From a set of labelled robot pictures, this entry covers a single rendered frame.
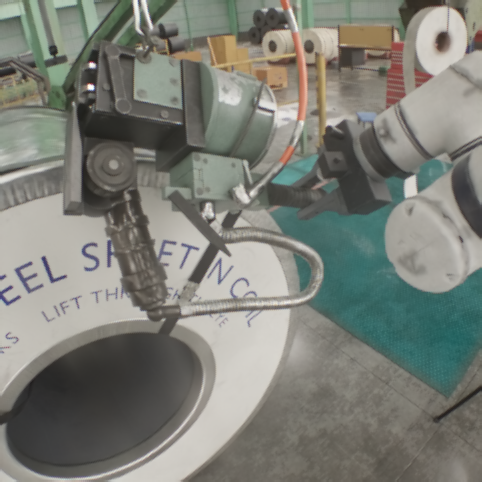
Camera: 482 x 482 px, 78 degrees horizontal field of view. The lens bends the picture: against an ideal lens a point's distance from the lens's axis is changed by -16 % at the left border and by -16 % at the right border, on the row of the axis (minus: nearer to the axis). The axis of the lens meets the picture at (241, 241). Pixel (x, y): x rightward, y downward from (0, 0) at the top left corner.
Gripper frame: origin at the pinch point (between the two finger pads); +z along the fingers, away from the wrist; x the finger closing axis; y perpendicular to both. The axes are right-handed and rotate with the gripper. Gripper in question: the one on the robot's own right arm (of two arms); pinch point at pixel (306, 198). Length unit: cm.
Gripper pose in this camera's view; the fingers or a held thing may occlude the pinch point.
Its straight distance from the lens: 57.5
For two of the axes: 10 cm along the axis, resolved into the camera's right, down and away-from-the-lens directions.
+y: -8.0, 0.0, -6.0
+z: -5.7, 3.5, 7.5
